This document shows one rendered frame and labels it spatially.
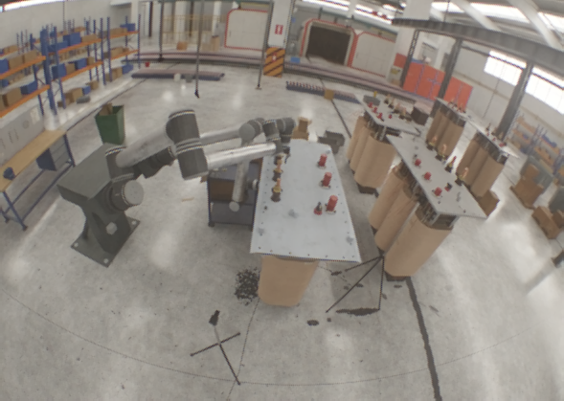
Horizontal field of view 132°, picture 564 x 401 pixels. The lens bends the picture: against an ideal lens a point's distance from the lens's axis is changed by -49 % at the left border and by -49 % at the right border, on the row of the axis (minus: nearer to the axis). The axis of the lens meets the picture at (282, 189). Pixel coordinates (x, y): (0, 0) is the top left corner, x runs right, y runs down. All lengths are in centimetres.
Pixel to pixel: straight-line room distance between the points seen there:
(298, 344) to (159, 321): 153
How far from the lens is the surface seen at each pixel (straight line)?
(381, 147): 435
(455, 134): 848
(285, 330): 285
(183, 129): 129
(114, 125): 567
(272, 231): 175
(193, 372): 272
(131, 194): 192
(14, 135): 540
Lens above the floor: 266
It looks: 38 degrees down
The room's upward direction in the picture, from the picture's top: 12 degrees clockwise
